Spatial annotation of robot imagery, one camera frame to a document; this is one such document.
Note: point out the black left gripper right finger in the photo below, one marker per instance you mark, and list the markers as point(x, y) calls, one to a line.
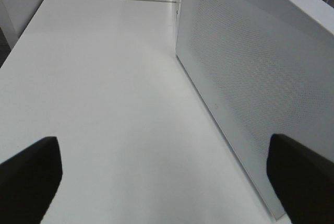
point(302, 180)

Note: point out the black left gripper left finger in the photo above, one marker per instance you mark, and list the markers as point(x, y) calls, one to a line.
point(29, 182)

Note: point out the white microwave door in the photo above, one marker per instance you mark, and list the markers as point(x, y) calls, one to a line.
point(259, 74)

